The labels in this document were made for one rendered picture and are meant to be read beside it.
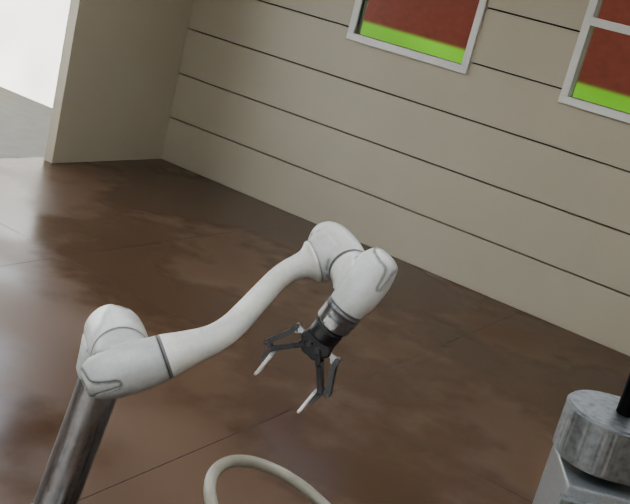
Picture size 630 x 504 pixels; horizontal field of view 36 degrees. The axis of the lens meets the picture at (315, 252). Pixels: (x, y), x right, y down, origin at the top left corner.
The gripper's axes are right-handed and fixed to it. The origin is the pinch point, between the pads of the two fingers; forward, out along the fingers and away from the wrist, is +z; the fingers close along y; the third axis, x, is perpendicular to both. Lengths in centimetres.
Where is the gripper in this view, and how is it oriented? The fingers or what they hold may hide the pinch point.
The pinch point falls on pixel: (280, 389)
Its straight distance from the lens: 232.5
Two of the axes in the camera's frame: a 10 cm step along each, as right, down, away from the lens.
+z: -5.9, 7.6, 2.7
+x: 2.9, -1.1, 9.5
